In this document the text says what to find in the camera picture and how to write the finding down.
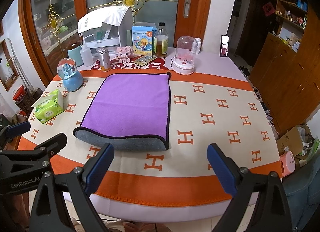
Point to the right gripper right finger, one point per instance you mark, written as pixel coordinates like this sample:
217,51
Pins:
271,211

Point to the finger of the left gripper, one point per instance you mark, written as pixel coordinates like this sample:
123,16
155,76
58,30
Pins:
11,131
47,144

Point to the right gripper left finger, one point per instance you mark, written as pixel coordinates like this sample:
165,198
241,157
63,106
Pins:
49,211

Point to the purple and grey towel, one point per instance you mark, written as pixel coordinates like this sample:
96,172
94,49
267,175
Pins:
130,111

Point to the red lidded jar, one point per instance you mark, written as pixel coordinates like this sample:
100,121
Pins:
19,94

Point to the green tissue pack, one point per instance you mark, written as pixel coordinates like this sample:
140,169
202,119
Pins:
49,106

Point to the pink pig container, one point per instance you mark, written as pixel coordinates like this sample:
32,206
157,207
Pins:
287,163

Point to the cardboard box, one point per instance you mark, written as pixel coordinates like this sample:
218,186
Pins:
298,140

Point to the blue castle snow globe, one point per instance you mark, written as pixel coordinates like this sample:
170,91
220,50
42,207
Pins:
71,77

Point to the teal cylindrical container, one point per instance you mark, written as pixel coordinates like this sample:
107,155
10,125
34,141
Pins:
74,53

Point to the silver orange can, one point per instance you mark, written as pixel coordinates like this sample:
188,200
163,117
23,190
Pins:
104,59

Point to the white plastic squeeze bottle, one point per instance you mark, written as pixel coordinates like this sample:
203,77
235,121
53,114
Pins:
86,55

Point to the orange H-pattern blanket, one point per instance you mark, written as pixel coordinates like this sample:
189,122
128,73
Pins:
204,109

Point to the pink toy cat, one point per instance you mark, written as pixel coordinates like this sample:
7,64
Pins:
124,52

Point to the red printed table mat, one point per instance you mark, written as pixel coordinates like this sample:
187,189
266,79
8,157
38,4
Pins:
156,64

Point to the orange wooden glass door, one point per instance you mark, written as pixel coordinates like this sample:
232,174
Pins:
51,27

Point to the foil pill blister pack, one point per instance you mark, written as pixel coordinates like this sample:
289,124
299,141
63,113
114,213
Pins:
144,60

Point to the brown wooden cabinet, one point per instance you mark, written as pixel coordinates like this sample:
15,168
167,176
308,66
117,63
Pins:
287,70

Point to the white desktop appliance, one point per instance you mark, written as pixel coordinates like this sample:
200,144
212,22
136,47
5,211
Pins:
107,36

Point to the blue duck carton box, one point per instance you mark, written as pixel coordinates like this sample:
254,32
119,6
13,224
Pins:
142,37

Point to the white cloth cover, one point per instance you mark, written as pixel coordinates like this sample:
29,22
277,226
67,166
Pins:
113,15

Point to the glass bottle amber liquid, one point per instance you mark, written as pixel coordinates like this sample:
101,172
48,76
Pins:
161,41

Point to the pink dome music box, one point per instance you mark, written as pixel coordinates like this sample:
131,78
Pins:
183,61

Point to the black smartphone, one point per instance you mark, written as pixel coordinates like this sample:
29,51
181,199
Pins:
224,45

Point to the small white pill bottle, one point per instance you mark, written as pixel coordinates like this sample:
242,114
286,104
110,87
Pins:
198,46

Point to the silver door handle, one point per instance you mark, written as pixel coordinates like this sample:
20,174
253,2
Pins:
186,9

